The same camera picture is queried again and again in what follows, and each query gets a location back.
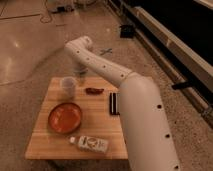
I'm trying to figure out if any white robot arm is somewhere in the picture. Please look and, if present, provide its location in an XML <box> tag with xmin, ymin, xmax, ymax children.
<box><xmin>65</xmin><ymin>36</ymin><xmax>181</xmax><ymax>171</ymax></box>

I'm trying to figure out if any white ceramic cup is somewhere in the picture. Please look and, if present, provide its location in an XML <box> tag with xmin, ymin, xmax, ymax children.
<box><xmin>60</xmin><ymin>77</ymin><xmax>76</xmax><ymax>98</ymax></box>

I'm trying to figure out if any red chili pepper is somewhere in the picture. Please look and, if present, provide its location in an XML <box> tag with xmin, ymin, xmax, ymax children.
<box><xmin>85</xmin><ymin>88</ymin><xmax>104</xmax><ymax>95</ymax></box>

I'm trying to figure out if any wooden folding table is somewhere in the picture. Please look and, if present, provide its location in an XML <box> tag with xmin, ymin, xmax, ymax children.
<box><xmin>25</xmin><ymin>77</ymin><xmax>128</xmax><ymax>160</ymax></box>

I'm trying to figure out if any black striped block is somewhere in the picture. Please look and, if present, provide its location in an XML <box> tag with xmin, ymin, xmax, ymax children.
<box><xmin>109</xmin><ymin>93</ymin><xmax>119</xmax><ymax>115</ymax></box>

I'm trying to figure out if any orange plate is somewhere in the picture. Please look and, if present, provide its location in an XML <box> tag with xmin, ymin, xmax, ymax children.
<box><xmin>48</xmin><ymin>103</ymin><xmax>82</xmax><ymax>134</ymax></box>

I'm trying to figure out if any black box on floor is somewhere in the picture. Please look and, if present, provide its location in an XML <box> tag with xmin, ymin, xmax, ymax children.
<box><xmin>120</xmin><ymin>25</ymin><xmax>135</xmax><ymax>38</ymax></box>

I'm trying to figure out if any grey device on floor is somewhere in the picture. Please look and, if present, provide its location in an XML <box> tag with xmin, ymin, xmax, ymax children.
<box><xmin>45</xmin><ymin>0</ymin><xmax>74</xmax><ymax>13</ymax></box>

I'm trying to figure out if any clear plastic bottle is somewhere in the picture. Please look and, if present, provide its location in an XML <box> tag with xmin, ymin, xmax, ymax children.
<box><xmin>69</xmin><ymin>136</ymin><xmax>109</xmax><ymax>153</ymax></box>

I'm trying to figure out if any black handle on bench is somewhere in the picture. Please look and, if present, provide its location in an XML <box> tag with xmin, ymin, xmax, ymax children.
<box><xmin>172</xmin><ymin>81</ymin><xmax>193</xmax><ymax>90</ymax></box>

